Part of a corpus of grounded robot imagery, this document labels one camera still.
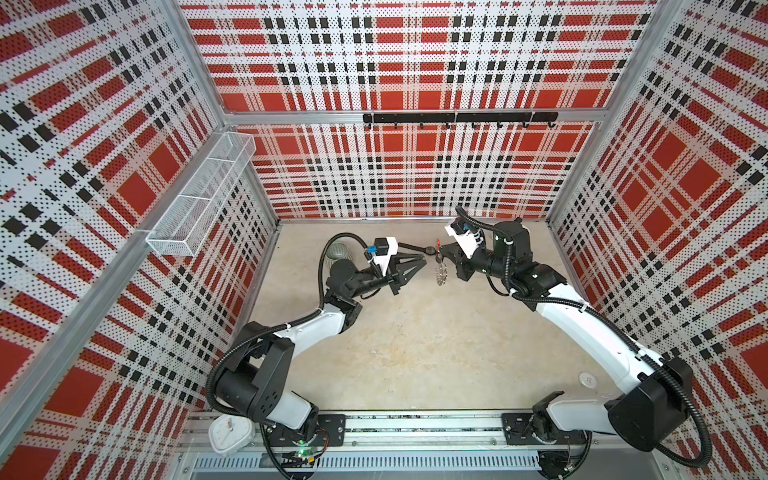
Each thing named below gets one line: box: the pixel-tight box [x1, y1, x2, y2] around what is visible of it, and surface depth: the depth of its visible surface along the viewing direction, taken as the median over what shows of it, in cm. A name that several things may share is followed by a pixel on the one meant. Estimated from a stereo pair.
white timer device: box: [208, 414, 256, 455], surface depth 72 cm
